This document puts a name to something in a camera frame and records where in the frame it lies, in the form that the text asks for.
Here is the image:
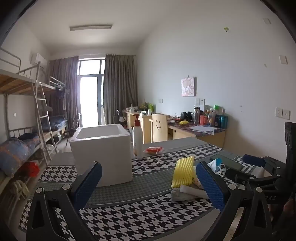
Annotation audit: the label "white air conditioner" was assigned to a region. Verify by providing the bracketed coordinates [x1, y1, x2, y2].
[30, 53, 48, 67]

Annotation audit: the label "black folding chair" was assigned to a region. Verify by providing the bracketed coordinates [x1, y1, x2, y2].
[64, 113, 81, 146]

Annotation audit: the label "white foam box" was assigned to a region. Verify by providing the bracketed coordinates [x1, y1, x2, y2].
[69, 123, 133, 188]

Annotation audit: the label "ceiling tube light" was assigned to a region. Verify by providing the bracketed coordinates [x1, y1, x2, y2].
[69, 24, 113, 32]

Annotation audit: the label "red snack packet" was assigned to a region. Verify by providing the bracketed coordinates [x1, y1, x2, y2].
[143, 146, 164, 155]

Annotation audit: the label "light wooden desk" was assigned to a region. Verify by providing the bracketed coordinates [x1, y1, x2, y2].
[122, 109, 170, 144]

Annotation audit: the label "dark blue bedding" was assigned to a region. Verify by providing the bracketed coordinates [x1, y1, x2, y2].
[50, 116, 68, 131]

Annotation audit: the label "grey knitted sock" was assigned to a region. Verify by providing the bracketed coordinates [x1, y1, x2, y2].
[171, 188, 189, 202]

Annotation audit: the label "blue floral quilt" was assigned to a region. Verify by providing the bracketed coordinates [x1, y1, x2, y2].
[0, 137, 41, 176]

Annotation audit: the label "pink cartoon wall picture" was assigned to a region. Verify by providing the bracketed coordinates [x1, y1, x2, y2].
[181, 77, 197, 96]

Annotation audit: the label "beige cloth strips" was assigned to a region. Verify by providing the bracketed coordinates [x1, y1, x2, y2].
[10, 179, 29, 200]

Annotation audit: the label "group of bottles and jars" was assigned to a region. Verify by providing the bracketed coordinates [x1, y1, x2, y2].
[193, 105, 229, 129]

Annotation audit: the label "printed paper sheets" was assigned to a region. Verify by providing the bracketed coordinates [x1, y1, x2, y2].
[189, 125, 218, 135]

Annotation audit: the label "metal bunk bed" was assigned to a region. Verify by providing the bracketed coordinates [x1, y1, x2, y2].
[48, 76, 70, 139]
[0, 47, 58, 209]

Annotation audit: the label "black smartphone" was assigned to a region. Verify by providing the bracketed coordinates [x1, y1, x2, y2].
[210, 153, 243, 171]

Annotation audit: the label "metal bunk ladder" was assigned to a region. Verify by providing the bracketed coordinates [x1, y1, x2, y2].
[31, 81, 58, 165]

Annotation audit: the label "black folding trolley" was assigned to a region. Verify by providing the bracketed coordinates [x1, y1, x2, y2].
[113, 109, 127, 130]

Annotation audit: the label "white pump bottle red pump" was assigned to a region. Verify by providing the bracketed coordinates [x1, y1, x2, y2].
[132, 113, 144, 159]

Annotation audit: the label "yellow foam net sleeve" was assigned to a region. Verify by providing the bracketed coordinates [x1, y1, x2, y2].
[171, 156, 195, 189]

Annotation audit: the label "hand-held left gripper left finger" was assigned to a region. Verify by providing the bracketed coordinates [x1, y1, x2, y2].
[26, 161, 103, 241]

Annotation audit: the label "houndstooth tablecloth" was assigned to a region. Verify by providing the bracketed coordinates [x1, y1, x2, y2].
[18, 137, 287, 241]

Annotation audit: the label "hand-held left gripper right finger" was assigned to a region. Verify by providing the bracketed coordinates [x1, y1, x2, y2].
[195, 161, 273, 241]

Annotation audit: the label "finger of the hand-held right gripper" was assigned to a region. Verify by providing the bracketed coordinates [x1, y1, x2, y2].
[242, 154, 287, 171]
[225, 168, 282, 189]

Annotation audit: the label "grey-brown curtain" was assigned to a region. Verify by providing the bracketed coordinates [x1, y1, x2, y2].
[103, 54, 138, 127]
[47, 56, 79, 130]

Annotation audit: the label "dark blue cloth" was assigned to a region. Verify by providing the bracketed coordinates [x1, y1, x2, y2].
[18, 133, 38, 141]

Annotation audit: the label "blue face mask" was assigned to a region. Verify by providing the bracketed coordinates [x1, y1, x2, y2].
[207, 158, 226, 178]

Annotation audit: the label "wooden chair with smiley face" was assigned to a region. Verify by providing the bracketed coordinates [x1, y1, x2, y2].
[149, 113, 174, 143]

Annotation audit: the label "red plastic bag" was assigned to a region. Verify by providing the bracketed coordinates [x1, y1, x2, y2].
[18, 161, 40, 178]

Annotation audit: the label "glass balcony door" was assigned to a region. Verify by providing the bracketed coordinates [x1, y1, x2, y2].
[77, 59, 105, 128]

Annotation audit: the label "wooden desk with dark cover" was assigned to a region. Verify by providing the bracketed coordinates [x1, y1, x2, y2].
[168, 118, 226, 149]

